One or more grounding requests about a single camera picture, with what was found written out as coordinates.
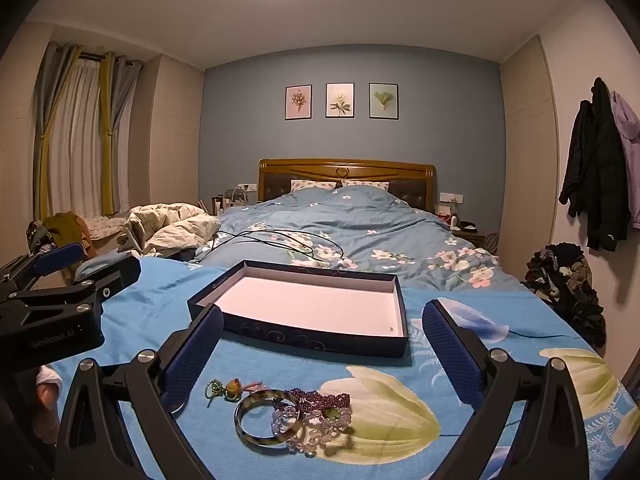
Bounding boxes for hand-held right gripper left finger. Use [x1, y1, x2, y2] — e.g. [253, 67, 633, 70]
[54, 304, 224, 480]

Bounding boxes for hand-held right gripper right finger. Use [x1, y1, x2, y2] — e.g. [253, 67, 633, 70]
[421, 299, 591, 480]

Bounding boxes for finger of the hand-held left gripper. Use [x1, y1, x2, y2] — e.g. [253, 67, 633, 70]
[0, 242, 84, 292]
[15, 254, 143, 318]

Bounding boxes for tortoiseshell bangle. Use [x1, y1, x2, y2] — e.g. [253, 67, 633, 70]
[234, 391, 303, 452]

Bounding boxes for dark blue box tray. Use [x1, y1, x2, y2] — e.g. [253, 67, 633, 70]
[187, 260, 411, 359]

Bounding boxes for purple bead bracelet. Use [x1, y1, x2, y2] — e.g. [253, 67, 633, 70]
[285, 387, 352, 413]

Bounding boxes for clear crystal bead bracelet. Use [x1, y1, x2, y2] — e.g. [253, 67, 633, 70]
[271, 397, 352, 457]

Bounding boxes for person's left hand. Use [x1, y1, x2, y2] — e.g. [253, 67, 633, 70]
[36, 366, 64, 411]

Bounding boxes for olive jacket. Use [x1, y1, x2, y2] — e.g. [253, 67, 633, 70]
[42, 212, 93, 261]

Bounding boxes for blue flower print blanket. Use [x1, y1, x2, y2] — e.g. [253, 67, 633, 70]
[50, 255, 628, 480]

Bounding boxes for beige crumpled duvet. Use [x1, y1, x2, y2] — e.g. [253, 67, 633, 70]
[125, 203, 221, 252]

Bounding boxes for dark wooden nightstand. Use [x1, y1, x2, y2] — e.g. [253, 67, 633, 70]
[452, 220, 488, 247]

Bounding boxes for white sheer curtain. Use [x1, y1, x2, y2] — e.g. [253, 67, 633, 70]
[50, 57, 108, 216]

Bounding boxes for dark pile of clothes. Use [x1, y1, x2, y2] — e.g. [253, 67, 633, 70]
[522, 242, 607, 348]

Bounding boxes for grey yellow curtain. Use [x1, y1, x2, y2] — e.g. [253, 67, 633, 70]
[99, 51, 143, 214]
[32, 42, 83, 218]

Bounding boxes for beige built-in wardrobe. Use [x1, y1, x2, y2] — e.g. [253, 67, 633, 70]
[127, 52, 206, 209]
[500, 35, 558, 273]

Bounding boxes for blue floral duvet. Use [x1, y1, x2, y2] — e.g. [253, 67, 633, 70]
[195, 186, 501, 292]

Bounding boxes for wooden bed headboard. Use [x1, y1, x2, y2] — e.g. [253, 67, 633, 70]
[258, 158, 437, 212]

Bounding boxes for black hanging coat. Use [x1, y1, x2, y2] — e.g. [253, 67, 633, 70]
[559, 76, 632, 252]

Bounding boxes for pink framed flower picture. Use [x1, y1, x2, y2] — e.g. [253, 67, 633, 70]
[285, 85, 313, 121]

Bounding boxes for green framed leaf picture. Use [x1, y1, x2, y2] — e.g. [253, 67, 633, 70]
[369, 82, 399, 120]

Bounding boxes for cream framed flower picture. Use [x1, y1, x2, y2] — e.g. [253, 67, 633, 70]
[325, 82, 355, 119]

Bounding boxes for purple hanging jacket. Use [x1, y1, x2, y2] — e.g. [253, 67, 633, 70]
[611, 91, 640, 231]

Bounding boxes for black cable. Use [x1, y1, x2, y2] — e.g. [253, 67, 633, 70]
[192, 229, 346, 266]

